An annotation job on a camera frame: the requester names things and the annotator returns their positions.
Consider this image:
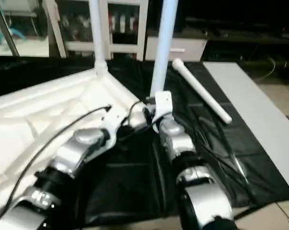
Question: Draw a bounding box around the white plastic table leg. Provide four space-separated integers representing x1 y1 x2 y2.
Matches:
172 58 233 126
149 0 180 97
89 0 111 77

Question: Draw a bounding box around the white plastic table top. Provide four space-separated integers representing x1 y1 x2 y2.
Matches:
0 67 153 212

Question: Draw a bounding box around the white drawer unit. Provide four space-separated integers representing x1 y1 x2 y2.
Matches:
144 36 208 62

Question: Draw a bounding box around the black plastic mat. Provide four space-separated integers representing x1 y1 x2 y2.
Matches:
0 55 289 227

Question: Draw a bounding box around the white glass door cabinet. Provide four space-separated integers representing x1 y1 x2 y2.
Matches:
44 0 149 61

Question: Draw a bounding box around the white side board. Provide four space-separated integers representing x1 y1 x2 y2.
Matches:
203 61 289 198

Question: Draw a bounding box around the teal small stool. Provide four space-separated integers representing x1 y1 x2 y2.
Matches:
0 31 26 44

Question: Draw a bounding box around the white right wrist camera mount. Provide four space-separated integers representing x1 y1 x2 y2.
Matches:
153 91 174 121

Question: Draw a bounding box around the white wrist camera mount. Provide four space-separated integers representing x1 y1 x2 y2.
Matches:
100 113 135 144
153 91 174 121

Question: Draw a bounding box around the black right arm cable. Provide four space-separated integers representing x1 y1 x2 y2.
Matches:
127 99 157 129

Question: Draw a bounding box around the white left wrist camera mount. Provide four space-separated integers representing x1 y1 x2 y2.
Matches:
100 113 135 144

